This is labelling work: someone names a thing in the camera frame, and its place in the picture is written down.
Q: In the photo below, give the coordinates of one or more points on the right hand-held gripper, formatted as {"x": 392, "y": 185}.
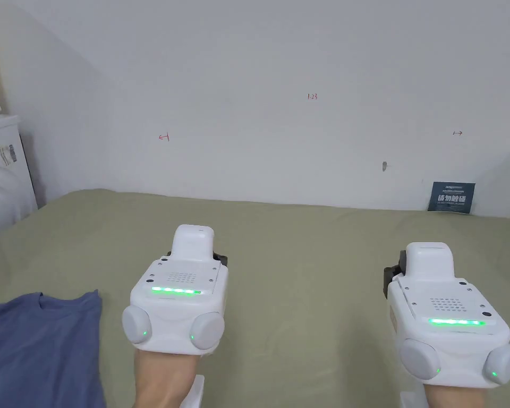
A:
{"x": 446, "y": 340}

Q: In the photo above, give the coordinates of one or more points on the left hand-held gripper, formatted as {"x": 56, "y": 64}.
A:
{"x": 178, "y": 306}

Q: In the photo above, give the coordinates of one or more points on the person's right hand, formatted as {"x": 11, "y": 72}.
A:
{"x": 454, "y": 397}

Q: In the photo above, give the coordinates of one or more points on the person's left hand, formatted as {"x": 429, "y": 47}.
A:
{"x": 161, "y": 378}

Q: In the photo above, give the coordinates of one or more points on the bed with pale green sheet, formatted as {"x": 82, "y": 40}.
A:
{"x": 306, "y": 272}

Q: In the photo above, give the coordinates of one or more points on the dark blue sign card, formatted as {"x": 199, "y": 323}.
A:
{"x": 451, "y": 198}

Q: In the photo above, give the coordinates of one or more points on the blue shirt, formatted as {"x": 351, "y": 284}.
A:
{"x": 38, "y": 348}

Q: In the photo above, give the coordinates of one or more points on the white washing machine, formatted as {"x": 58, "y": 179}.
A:
{"x": 15, "y": 136}

